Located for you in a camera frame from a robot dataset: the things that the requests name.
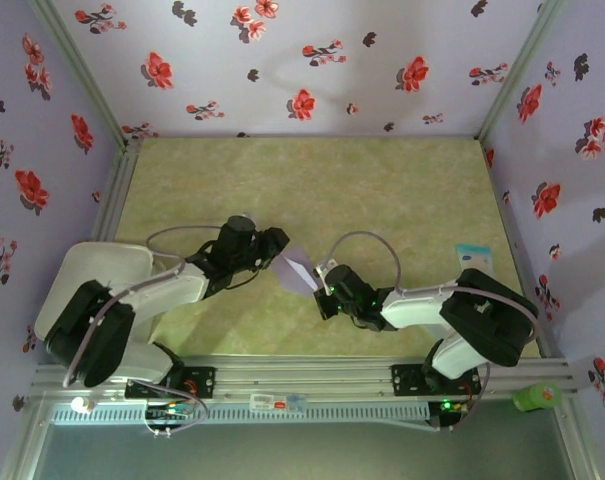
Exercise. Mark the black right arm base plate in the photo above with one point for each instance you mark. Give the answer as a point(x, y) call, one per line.
point(407, 380)

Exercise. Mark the grey metal panel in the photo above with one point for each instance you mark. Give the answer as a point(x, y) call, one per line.
point(302, 455)

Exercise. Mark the blue white packet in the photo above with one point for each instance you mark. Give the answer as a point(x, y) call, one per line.
point(474, 257)

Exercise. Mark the black controller board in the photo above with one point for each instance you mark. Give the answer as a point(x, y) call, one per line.
point(169, 411)
point(447, 412)

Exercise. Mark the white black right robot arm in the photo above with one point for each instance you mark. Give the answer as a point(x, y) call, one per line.
point(487, 315)

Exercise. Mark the lilac square paper sheet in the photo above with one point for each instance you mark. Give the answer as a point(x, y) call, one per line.
point(294, 272)

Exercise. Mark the small white knob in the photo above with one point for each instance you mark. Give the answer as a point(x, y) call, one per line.
point(83, 404)

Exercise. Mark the long aluminium frame rail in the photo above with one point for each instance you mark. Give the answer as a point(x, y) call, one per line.
point(307, 375)

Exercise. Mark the green cylindrical container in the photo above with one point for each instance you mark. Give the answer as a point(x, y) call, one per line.
point(537, 397)

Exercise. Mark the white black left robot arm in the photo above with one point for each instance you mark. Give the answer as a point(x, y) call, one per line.
point(87, 330)

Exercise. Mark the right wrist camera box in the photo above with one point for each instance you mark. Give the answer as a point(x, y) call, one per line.
point(323, 270)

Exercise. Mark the white red label sticker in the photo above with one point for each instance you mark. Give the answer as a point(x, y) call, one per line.
point(267, 401)

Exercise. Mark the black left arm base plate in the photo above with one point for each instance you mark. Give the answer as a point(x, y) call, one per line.
point(202, 382)

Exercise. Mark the aluminium corner post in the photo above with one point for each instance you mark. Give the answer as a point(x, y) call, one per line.
point(86, 75)
point(514, 75)

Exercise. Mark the aluminium side rail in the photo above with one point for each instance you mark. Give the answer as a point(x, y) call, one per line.
point(509, 225)
point(119, 185)

